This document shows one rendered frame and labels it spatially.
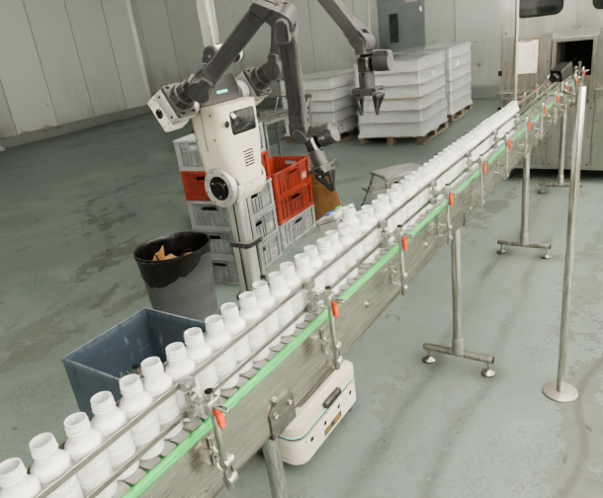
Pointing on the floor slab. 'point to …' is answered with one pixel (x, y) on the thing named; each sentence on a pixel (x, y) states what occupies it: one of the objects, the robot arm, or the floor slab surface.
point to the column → (208, 22)
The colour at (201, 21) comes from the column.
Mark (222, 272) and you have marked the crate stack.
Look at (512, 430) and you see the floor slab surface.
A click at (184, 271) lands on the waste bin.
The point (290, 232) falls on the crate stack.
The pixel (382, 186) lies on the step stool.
